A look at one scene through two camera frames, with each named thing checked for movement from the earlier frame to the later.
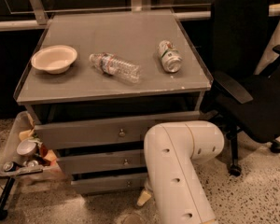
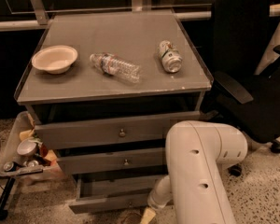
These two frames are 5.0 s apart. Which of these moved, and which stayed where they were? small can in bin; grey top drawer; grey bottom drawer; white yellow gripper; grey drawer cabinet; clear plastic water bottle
Moved: white yellow gripper; grey bottom drawer
Stayed: small can in bin; clear plastic water bottle; grey drawer cabinet; grey top drawer
